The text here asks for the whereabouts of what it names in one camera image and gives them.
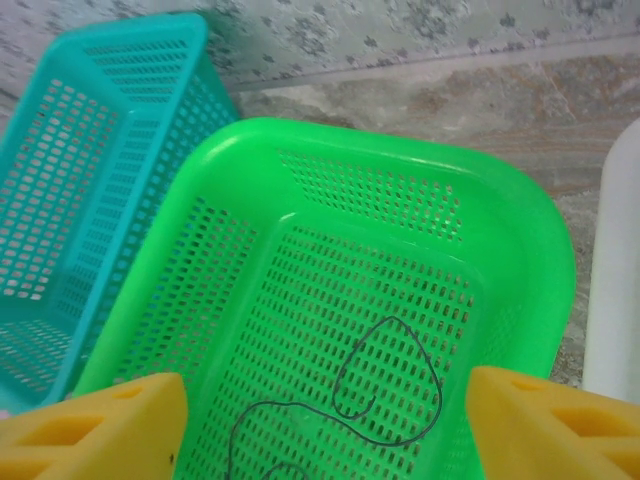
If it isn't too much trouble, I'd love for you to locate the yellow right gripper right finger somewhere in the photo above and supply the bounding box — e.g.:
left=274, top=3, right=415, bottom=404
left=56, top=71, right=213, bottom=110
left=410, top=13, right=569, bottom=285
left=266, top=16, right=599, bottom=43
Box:
left=468, top=364, right=640, bottom=480

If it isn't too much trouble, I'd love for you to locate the thin black cable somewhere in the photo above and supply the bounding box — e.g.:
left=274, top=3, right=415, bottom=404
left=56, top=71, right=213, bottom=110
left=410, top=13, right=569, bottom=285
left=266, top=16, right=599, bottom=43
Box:
left=227, top=315, right=445, bottom=480

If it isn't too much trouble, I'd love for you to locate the green perforated plastic basket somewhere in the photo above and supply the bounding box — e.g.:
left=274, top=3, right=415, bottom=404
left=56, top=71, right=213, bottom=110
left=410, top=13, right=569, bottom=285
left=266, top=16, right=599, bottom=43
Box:
left=74, top=117, right=577, bottom=480

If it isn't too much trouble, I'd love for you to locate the teal perforated plastic basket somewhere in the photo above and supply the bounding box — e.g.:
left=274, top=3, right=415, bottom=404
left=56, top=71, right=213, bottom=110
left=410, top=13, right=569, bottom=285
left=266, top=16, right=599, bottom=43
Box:
left=0, top=12, right=242, bottom=416

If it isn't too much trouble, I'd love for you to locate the white perforated plastic basket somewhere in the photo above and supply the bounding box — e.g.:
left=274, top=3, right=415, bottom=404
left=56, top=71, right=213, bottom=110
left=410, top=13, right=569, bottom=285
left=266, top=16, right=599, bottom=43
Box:
left=582, top=119, right=640, bottom=402

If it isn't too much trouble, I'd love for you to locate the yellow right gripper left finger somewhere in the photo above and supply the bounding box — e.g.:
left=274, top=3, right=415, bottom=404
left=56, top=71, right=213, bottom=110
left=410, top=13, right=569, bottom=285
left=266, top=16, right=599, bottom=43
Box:
left=0, top=372, right=189, bottom=480

